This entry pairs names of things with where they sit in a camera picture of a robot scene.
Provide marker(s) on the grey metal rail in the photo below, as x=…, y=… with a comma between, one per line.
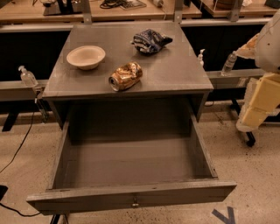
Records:
x=224, y=87

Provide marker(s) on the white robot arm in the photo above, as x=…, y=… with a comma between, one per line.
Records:
x=267, y=55

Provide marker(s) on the black monitor stand base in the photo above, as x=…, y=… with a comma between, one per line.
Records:
x=62, y=7

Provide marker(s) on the grey wooden cabinet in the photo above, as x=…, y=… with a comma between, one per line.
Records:
x=175, y=70

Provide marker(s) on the clear sanitizer pump bottle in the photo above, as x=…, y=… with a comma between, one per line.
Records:
x=27, y=77

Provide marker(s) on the small white pump bottle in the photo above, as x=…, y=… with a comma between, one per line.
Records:
x=200, y=57

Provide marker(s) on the white paper bowl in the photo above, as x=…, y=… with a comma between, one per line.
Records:
x=86, y=57

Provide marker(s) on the clear plastic water bottle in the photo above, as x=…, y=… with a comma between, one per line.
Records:
x=229, y=64

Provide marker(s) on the open grey top drawer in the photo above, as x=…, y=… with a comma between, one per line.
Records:
x=152, y=151

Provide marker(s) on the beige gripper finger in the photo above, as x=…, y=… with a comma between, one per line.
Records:
x=248, y=50

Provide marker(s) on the black table leg stand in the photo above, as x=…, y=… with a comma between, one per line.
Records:
x=242, y=127

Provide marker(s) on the crushed gold soda can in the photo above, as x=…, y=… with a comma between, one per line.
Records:
x=125, y=76

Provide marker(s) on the small metal drawer knob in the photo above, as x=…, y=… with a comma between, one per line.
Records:
x=135, y=204

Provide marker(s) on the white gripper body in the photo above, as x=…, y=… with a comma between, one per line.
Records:
x=269, y=48

